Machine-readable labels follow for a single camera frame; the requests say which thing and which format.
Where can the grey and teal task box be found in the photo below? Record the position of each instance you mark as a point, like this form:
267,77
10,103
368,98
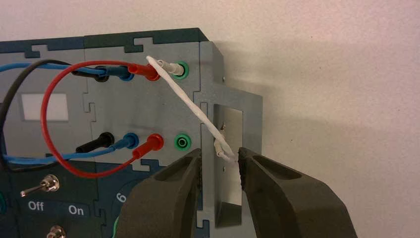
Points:
137,105

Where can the metal toggle switch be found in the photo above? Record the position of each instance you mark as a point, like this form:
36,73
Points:
49,184
56,232

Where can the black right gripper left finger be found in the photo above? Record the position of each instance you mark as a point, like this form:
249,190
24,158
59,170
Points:
164,203

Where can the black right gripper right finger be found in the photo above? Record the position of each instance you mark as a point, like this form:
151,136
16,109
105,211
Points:
288,203

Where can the green banana socket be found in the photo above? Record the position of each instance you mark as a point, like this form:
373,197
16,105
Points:
178,138
186,73

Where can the white display window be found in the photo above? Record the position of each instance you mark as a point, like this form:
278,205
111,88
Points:
44,106

